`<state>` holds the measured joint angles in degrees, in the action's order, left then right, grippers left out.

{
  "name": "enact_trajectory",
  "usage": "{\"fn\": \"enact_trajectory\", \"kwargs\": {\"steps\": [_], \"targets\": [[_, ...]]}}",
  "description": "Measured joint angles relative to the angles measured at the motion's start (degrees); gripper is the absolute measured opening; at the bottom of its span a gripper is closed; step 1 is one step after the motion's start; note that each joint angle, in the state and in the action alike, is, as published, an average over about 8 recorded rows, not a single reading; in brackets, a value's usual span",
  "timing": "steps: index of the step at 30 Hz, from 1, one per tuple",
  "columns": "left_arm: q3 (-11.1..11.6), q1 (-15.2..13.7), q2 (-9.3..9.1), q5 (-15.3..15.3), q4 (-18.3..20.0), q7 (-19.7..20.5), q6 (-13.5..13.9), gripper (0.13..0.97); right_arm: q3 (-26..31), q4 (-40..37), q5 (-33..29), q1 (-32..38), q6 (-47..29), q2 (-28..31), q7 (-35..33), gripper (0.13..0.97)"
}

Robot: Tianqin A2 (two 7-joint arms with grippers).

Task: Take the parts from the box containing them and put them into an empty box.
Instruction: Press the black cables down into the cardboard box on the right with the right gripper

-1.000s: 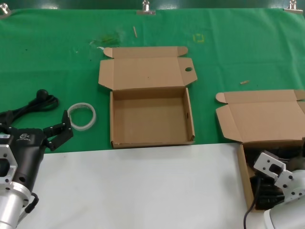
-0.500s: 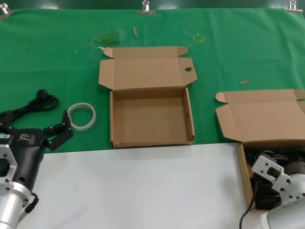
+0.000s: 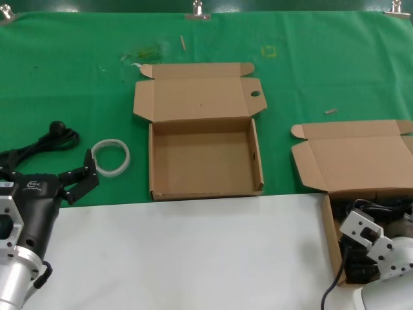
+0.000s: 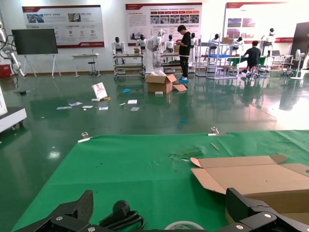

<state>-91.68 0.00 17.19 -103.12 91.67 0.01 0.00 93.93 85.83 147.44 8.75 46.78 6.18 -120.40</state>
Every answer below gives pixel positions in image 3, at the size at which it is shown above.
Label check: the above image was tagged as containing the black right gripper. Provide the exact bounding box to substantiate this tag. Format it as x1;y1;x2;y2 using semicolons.
340;236;365;259

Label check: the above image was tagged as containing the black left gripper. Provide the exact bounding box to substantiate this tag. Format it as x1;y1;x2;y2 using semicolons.
0;147;100;260

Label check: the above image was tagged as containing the open brown cardboard box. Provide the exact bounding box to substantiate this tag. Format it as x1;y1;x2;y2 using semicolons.
290;119;413;288

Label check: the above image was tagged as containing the cardboard box with holed flap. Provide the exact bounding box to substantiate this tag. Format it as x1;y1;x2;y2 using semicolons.
132;62;268;202

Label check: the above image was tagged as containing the black power adapter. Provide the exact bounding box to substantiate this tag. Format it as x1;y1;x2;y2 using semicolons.
342;256;382;285

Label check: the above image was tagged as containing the translucent tape roll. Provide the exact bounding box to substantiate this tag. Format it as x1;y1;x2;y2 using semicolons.
90;138;132;178

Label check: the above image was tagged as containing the green table cloth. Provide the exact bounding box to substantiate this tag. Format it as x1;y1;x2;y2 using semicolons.
0;11;413;209

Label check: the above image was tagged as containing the clear plastic scrap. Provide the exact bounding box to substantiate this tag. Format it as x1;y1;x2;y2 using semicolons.
121;41;169;69

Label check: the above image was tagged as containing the silver binder clip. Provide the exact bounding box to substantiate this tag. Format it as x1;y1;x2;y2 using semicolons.
383;0;413;21
0;6;17;26
184;0;212;21

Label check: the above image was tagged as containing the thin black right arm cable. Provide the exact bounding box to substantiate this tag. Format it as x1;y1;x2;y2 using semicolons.
321;243;351;310

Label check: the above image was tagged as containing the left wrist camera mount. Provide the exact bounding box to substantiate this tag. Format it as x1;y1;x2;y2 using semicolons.
0;193;26;258

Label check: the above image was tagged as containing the black power cord with plug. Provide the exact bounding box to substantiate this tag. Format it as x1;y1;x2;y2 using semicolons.
0;120;82;169

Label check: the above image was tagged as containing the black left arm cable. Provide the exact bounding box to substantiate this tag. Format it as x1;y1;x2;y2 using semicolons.
30;260;54;292

